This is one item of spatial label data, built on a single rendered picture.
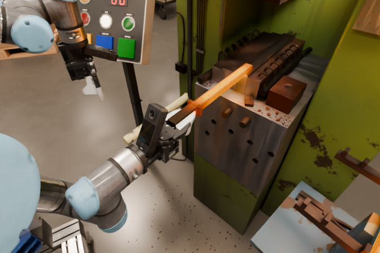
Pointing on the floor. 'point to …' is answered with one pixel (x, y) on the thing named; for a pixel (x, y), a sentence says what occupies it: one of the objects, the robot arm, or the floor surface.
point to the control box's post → (133, 92)
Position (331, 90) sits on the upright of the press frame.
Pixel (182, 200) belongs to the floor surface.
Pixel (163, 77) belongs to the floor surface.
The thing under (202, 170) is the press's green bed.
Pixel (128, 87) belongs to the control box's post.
